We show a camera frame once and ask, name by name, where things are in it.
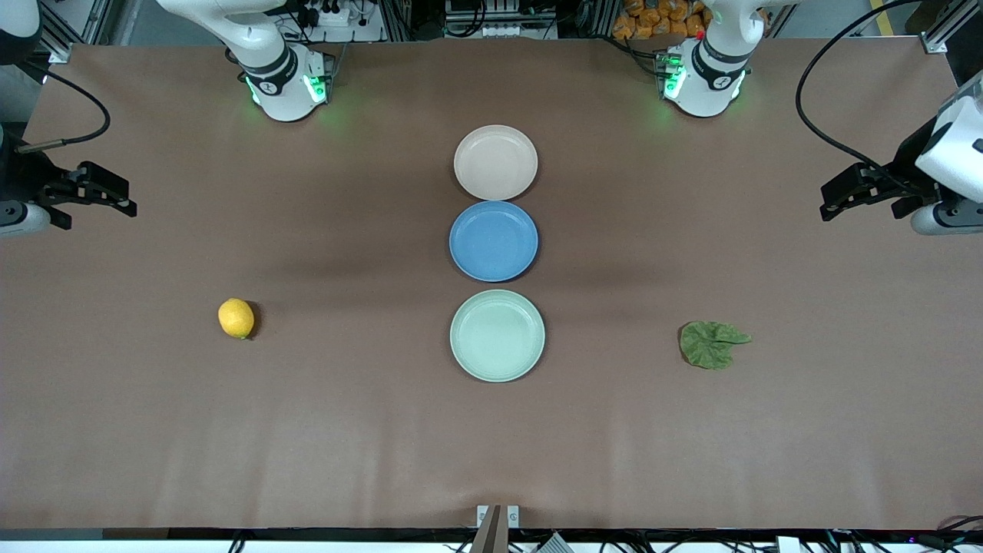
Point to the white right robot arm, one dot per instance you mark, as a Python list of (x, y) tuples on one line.
[(276, 77)]

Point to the yellow lemon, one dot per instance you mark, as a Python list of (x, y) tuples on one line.
[(236, 318)]

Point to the pale green round plate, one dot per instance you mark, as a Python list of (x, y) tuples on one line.
[(497, 336)]

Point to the beige round plate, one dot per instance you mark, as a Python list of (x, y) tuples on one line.
[(495, 162)]

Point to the white power strip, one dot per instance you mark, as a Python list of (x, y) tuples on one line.
[(334, 15)]

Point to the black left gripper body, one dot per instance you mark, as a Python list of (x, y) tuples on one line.
[(909, 164)]

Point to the bag of orange items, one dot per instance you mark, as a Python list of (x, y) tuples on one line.
[(660, 19)]

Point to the aluminium frame post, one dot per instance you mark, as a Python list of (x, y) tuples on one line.
[(952, 27), (73, 27)]

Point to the green lettuce leaf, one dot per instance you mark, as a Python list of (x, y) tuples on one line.
[(710, 344)]

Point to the metal table edge bracket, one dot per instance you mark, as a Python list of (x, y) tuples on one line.
[(498, 522)]

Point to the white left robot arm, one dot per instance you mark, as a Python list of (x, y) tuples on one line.
[(706, 77)]

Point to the white electronics unit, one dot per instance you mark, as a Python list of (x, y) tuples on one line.
[(499, 19)]

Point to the blue round plate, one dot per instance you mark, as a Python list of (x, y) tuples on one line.
[(494, 241)]

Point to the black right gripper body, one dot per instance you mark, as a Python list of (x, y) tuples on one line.
[(21, 178)]

